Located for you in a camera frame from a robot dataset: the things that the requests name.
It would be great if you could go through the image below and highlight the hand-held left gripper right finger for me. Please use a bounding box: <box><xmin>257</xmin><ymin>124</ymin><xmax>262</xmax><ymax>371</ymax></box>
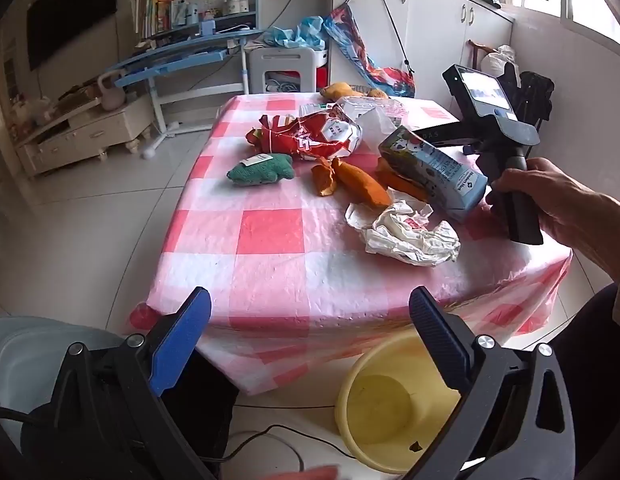
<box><xmin>405</xmin><ymin>286</ymin><xmax>576</xmax><ymax>480</ymax></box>

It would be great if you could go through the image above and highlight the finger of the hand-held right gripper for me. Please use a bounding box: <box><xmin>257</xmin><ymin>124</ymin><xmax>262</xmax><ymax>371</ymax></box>
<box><xmin>414</xmin><ymin>121</ymin><xmax>483</xmax><ymax>147</ymax></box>

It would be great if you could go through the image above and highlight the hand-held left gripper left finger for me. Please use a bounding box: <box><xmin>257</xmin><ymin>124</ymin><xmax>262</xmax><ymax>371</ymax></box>
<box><xmin>45</xmin><ymin>286</ymin><xmax>218</xmax><ymax>480</ymax></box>

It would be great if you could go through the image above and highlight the blue and green milk carton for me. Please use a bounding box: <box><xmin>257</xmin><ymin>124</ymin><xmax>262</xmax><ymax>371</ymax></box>
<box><xmin>378</xmin><ymin>126</ymin><xmax>489</xmax><ymax>223</ymax></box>

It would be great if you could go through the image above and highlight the yellow plastic bucket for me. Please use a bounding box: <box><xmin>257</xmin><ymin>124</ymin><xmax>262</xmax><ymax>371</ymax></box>
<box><xmin>335</xmin><ymin>332</ymin><xmax>472</xmax><ymax>476</ymax></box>

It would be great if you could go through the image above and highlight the clear plastic bottle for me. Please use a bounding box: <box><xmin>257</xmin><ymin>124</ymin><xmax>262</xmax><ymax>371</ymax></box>
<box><xmin>335</xmin><ymin>96</ymin><xmax>406</xmax><ymax>131</ymax></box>

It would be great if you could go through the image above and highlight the white paper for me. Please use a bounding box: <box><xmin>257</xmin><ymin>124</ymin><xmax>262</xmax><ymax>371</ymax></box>
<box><xmin>345</xmin><ymin>200</ymin><xmax>462</xmax><ymax>267</ymax></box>

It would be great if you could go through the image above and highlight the red snack bag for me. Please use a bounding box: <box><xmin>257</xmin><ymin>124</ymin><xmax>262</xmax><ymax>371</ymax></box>
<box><xmin>245</xmin><ymin>105</ymin><xmax>363</xmax><ymax>162</ymax></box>

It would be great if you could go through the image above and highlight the person's right hand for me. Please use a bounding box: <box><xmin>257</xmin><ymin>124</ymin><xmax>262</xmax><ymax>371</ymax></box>
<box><xmin>485</xmin><ymin>156</ymin><xmax>611</xmax><ymax>261</ymax></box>

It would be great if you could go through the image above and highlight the black folding chair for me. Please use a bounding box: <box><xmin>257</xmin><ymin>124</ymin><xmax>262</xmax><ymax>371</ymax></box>
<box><xmin>502</xmin><ymin>62</ymin><xmax>556</xmax><ymax>126</ymax></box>

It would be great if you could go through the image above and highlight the white bag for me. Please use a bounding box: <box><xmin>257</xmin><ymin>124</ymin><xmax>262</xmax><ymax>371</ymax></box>
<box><xmin>481</xmin><ymin>45</ymin><xmax>516</xmax><ymax>76</ymax></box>

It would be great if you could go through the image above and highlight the wooden chair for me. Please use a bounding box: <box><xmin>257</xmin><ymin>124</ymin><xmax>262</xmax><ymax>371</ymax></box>
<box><xmin>467</xmin><ymin>39</ymin><xmax>496</xmax><ymax>68</ymax></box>

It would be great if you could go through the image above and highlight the colourful kite bag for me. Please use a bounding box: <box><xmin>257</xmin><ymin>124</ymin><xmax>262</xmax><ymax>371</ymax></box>
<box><xmin>324</xmin><ymin>0</ymin><xmax>417</xmax><ymax>98</ymax></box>

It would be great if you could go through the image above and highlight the white cabinet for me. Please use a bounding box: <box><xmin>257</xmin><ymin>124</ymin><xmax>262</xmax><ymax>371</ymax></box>
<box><xmin>326</xmin><ymin>0</ymin><xmax>516</xmax><ymax>103</ymax></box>

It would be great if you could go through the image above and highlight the red white checkered tablecloth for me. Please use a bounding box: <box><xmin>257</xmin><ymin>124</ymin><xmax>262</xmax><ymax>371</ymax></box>
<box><xmin>125</xmin><ymin>92</ymin><xmax>573</xmax><ymax>396</ymax></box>

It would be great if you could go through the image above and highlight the grey chair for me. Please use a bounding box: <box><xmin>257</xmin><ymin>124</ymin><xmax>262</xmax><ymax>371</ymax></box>
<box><xmin>0</xmin><ymin>315</ymin><xmax>126</xmax><ymax>441</ymax></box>

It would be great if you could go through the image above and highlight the person's dark clothed leg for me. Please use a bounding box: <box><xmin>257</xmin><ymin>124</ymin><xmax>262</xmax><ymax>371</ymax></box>
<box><xmin>547</xmin><ymin>282</ymin><xmax>620</xmax><ymax>480</ymax></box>

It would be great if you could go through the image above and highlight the grey plastic stool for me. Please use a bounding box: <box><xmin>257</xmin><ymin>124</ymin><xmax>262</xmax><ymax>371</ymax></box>
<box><xmin>246</xmin><ymin>46</ymin><xmax>330</xmax><ymax>95</ymax></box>

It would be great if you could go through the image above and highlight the blue plastic bag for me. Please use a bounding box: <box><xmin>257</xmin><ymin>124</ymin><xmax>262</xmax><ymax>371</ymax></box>
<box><xmin>262</xmin><ymin>16</ymin><xmax>326</xmax><ymax>51</ymax></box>

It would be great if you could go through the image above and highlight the cream television cabinet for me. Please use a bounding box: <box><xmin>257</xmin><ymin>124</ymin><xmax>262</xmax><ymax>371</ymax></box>
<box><xmin>15</xmin><ymin>95</ymin><xmax>156</xmax><ymax>178</ymax></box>

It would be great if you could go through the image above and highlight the pink kettlebell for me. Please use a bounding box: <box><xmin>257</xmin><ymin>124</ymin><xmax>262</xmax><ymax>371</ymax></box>
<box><xmin>97</xmin><ymin>71</ymin><xmax>127</xmax><ymax>112</ymax></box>

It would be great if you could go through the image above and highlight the blue desk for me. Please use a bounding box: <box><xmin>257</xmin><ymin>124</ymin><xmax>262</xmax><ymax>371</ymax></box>
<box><xmin>112</xmin><ymin>0</ymin><xmax>268</xmax><ymax>161</ymax></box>

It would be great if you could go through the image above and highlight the row of books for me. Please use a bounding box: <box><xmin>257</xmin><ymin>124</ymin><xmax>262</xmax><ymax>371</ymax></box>
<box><xmin>130</xmin><ymin>0</ymin><xmax>173</xmax><ymax>41</ymax></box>

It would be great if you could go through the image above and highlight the black television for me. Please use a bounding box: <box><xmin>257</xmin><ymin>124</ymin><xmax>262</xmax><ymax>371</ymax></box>
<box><xmin>26</xmin><ymin>0</ymin><xmax>118</xmax><ymax>72</ymax></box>

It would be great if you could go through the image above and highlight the black cable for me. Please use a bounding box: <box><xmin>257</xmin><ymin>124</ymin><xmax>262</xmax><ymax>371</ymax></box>
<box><xmin>210</xmin><ymin>422</ymin><xmax>356</xmax><ymax>466</ymax></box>

